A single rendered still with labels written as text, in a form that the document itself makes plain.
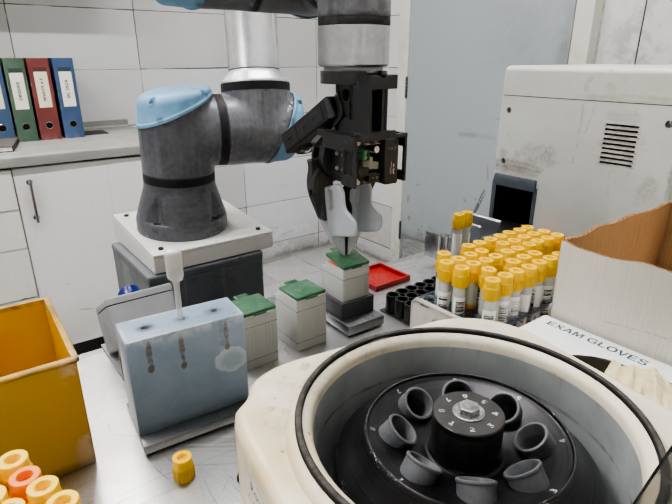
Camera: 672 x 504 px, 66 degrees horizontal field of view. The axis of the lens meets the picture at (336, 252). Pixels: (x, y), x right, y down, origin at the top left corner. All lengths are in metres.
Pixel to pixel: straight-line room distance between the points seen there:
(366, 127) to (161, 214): 0.45
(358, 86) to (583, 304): 0.30
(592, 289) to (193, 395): 0.37
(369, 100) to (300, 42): 2.71
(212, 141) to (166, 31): 2.05
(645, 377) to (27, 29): 2.60
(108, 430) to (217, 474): 0.12
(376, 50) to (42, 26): 2.29
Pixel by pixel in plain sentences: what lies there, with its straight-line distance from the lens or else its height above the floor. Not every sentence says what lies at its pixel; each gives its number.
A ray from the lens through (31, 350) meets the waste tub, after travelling 0.58.
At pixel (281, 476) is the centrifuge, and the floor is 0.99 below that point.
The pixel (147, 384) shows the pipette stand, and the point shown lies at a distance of 0.47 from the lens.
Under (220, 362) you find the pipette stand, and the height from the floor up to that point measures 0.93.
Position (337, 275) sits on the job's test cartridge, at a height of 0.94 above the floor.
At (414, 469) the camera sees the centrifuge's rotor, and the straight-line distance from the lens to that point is 0.30.
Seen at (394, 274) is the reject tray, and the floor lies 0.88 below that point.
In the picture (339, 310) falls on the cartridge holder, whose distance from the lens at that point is 0.63.
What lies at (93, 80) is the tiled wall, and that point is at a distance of 2.78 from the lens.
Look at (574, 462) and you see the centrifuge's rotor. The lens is 0.33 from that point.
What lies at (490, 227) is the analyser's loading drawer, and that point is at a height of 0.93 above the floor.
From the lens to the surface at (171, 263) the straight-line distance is 0.44.
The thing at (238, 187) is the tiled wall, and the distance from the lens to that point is 3.10.
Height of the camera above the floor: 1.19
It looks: 20 degrees down
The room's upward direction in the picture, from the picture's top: straight up
